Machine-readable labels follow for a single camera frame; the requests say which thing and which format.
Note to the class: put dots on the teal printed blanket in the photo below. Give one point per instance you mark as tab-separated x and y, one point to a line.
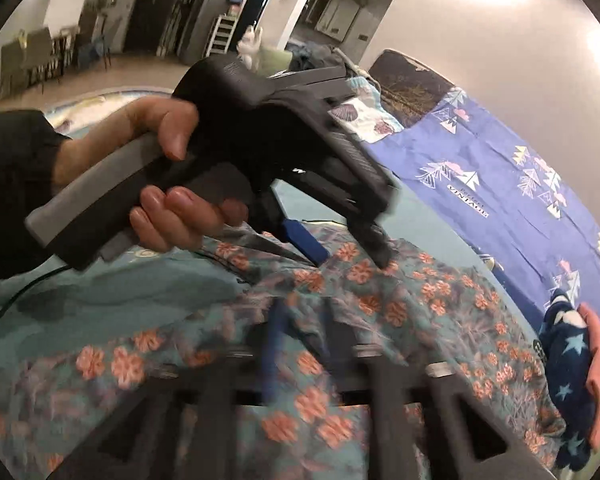
130	290

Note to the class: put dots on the blue clothes pile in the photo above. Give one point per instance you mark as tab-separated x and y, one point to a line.
315	57

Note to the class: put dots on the shell print cloth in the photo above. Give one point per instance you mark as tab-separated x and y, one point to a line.
367	120

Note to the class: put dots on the dark patterned pillow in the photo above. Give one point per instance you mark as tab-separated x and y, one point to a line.
410	85

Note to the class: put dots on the pale green cloth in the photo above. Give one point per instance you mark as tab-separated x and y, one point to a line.
275	60

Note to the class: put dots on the dark door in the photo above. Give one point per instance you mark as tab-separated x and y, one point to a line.
147	15

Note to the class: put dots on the navy star print cloth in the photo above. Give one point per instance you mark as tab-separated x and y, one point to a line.
565	360

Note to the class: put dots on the person's left hand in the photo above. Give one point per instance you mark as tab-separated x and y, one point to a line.
130	125

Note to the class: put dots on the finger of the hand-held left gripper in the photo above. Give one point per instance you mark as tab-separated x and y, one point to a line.
302	241
380	245

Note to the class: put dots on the grey tall cabinet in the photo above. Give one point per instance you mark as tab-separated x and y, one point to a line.
205	15

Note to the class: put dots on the person's left forearm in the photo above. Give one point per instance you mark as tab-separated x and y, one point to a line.
15	185

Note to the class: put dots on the white plush toy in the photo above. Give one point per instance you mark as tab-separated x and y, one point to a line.
250	45

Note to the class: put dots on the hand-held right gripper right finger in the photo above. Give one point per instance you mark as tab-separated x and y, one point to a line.
385	410

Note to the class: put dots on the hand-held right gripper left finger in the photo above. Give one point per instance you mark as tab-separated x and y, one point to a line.
273	355

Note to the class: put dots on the white step ladder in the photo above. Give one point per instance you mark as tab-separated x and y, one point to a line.
222	35

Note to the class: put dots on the blue tree print sheet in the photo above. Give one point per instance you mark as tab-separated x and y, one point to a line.
480	220

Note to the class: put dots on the teal floral small garment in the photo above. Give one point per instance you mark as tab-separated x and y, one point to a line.
420	310

